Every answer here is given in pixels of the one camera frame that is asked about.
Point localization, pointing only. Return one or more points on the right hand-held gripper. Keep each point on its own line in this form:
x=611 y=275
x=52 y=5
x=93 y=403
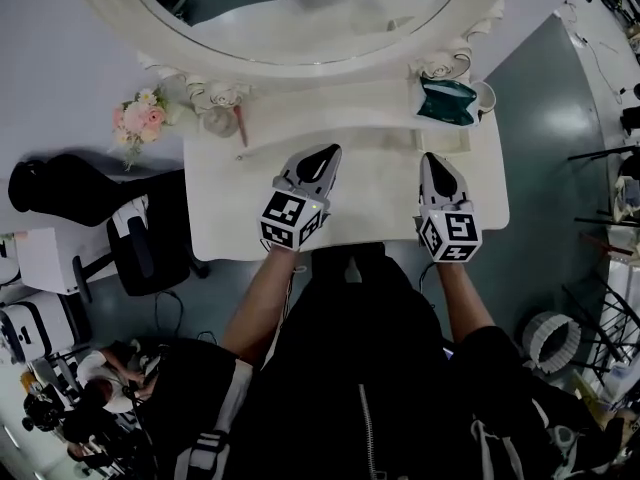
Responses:
x=452 y=235

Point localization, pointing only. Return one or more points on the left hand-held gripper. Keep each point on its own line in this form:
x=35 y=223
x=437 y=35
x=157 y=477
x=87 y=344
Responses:
x=290 y=220

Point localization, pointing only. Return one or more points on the white vanity dressing table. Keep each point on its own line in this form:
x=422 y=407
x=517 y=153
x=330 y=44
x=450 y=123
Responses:
x=225 y=208

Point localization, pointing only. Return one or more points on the person's left forearm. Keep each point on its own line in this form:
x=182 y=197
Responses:
x=257 y=308

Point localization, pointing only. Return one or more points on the person's right forearm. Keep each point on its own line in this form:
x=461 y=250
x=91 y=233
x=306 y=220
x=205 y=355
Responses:
x=465 y=300

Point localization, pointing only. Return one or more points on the dark green pouch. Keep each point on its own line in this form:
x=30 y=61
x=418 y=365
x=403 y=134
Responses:
x=445 y=103

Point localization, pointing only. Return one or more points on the pink stick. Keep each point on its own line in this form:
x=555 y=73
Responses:
x=242 y=125

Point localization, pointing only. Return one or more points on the white cup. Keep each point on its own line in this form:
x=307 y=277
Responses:
x=486 y=98

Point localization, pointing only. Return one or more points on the clear glass jar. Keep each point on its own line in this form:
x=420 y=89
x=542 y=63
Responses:
x=218 y=124

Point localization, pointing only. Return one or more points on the pink flower bouquet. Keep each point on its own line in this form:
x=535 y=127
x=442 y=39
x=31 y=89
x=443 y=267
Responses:
x=142 y=118

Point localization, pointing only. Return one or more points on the black office chair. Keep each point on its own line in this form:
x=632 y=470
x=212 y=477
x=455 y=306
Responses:
x=135 y=228

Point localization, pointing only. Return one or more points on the white pleated round basket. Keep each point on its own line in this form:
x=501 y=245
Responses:
x=552 y=340

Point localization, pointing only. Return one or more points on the black metal rack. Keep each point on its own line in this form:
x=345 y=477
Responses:
x=610 y=313

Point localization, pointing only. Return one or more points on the person's black jacket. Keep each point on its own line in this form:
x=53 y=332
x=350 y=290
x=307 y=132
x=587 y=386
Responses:
x=360 y=393

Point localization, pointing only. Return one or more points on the white cabinet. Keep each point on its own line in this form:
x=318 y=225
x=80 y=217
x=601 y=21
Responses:
x=47 y=263

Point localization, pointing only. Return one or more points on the white and black wheeled machine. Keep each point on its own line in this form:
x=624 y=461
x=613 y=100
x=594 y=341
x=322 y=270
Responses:
x=7 y=270
x=35 y=325

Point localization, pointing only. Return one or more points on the oval mirror with white frame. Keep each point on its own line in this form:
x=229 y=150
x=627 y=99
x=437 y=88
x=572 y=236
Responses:
x=300 y=70

